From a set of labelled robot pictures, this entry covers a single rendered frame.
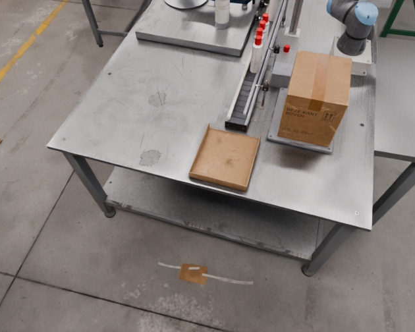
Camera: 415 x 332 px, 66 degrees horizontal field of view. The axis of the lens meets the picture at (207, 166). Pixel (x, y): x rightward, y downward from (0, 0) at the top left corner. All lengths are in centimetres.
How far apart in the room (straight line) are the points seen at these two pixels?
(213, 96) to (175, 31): 56
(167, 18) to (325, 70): 113
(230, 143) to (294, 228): 76
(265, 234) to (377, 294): 77
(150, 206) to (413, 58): 178
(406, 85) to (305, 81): 77
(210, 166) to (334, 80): 64
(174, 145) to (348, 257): 136
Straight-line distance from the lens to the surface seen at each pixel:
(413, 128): 186
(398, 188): 200
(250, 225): 199
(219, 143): 153
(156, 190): 213
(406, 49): 232
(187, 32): 211
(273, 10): 217
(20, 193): 274
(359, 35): 193
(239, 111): 160
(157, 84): 184
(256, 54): 173
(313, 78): 146
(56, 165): 276
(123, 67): 200
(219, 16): 209
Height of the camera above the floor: 204
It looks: 56 degrees down
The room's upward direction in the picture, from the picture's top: 2 degrees counter-clockwise
